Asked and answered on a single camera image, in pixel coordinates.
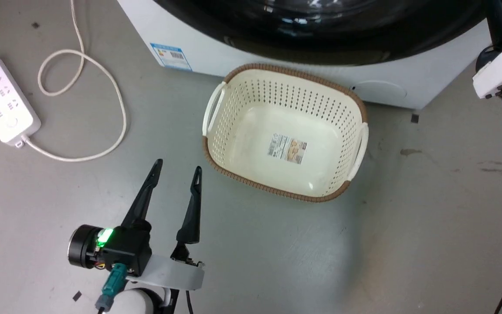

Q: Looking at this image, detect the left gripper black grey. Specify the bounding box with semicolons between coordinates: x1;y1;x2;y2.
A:
68;159;205;291

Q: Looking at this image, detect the white washing machine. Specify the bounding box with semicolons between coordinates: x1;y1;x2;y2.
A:
117;0;494;110

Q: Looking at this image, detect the black round washing machine door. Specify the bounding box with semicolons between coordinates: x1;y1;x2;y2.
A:
153;0;492;66

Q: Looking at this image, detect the cream laundry basket brown rim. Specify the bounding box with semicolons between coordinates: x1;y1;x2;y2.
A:
202;63;370;203

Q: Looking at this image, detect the printed product label sticker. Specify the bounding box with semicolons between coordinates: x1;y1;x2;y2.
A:
267;133;308;165

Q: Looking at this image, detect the blue energy label sticker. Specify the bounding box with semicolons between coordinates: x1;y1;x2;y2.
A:
150;42;193;72

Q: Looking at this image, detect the white power strip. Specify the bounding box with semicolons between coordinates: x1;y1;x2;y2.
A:
0;53;42;148

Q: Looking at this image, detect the round white filter cover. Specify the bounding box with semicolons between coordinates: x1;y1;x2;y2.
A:
352;80;408;105

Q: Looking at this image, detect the green cable connector plug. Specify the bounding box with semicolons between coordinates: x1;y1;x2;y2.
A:
95;263;128;313

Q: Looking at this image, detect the white power strip cable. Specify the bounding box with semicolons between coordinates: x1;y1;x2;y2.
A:
21;0;128;163

